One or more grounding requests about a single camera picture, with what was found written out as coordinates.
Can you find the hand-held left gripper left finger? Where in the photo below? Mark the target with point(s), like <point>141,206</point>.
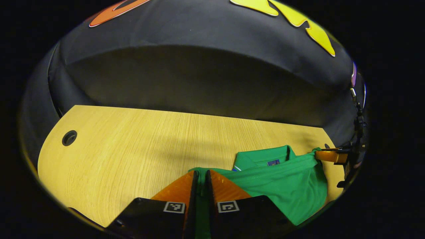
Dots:
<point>194,199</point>

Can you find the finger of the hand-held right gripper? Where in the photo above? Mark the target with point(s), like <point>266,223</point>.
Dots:
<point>332,156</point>

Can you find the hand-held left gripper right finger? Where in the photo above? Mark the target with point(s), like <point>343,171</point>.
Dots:
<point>210,199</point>

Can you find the green T-shirt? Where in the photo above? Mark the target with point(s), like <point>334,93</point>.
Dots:
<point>282,186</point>

